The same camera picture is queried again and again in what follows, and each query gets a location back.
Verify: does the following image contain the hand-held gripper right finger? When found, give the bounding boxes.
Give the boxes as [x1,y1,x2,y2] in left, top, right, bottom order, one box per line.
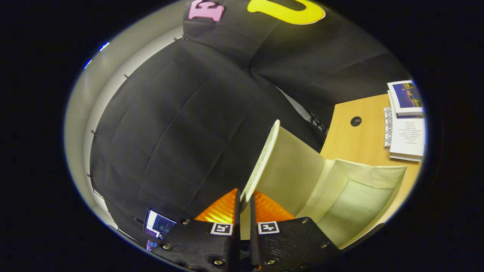
[250,191,341,272]

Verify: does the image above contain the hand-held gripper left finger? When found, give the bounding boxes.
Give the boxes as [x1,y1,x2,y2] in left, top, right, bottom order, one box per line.
[151,188,241,272]

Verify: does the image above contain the beige fabric storage box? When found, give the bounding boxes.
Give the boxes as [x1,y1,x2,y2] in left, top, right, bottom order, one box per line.
[240,120,408,250]

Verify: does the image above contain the computer screen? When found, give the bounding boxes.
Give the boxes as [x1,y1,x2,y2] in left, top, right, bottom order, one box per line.
[144,208,176,239]

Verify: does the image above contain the black white patterned booklet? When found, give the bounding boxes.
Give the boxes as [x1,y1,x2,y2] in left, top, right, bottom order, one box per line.
[385,107,392,148]

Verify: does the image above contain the white text-covered book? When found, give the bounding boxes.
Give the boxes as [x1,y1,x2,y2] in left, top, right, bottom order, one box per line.
[389,113,426,162]

